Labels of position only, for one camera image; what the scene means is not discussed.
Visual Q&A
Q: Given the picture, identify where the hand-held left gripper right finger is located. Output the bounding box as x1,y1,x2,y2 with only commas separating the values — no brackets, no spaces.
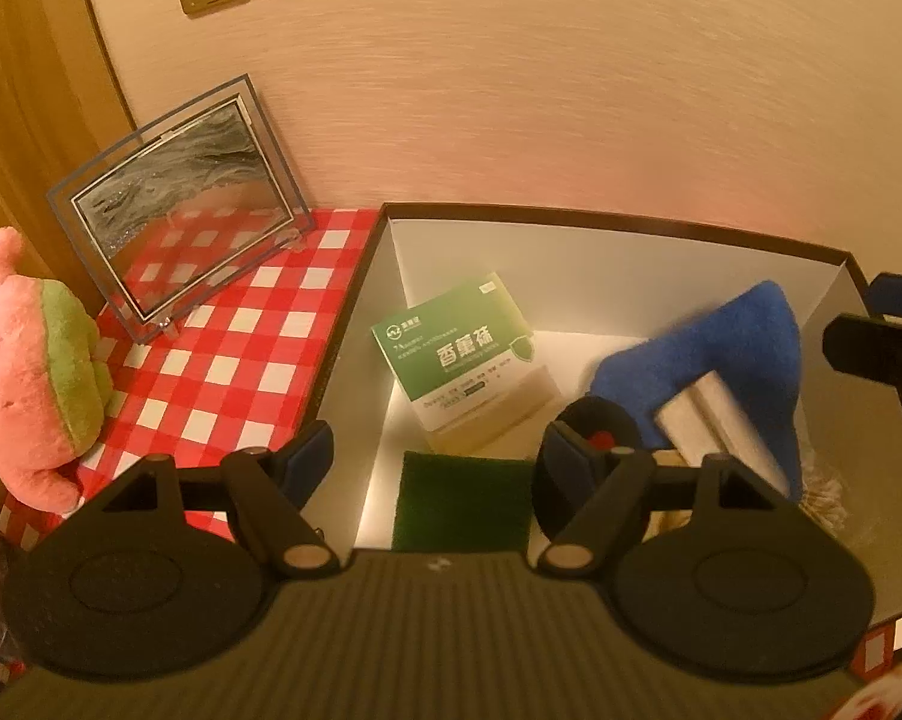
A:
537,420,793,575

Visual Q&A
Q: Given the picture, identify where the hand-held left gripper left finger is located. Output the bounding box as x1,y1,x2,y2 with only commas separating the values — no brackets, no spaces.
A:
102,420,341,578

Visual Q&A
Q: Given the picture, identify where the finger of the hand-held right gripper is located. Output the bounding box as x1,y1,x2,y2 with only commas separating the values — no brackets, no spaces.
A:
822,313,902,391
867,272,902,325

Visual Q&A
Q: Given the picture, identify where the black soft pouch red spot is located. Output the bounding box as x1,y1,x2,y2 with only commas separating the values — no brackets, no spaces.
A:
532,399,643,541

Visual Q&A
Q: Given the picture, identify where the green scouring pad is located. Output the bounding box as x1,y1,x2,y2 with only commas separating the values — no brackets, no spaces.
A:
391,450,534,552

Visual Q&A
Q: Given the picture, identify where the blue fleece cloth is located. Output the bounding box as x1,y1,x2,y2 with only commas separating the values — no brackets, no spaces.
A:
590,281,804,503

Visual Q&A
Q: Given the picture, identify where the green white paper box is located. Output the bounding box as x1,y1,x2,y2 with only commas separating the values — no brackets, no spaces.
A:
371,270,564,455

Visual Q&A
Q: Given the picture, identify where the clear bag of cotton swabs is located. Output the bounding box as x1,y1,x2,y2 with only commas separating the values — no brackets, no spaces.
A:
796,457,853,541

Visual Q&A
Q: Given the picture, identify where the brown cardboard box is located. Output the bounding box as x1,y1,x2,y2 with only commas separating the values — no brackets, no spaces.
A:
312,202,902,653

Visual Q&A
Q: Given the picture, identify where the red white checked tablecloth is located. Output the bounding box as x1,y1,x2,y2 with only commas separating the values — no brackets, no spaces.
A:
0,206,902,687

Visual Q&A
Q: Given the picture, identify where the pink starfish plush toy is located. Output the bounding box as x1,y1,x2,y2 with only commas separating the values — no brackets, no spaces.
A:
0,227,115,517

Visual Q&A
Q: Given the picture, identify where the clear framed sand picture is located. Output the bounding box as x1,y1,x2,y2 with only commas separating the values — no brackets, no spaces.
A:
46,75,317,346

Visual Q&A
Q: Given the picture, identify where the red white printed cloth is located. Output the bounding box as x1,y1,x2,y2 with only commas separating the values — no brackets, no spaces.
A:
833,667,902,720

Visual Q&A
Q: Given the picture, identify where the wooden door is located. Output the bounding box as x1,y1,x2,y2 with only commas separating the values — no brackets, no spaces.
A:
0,0,137,278

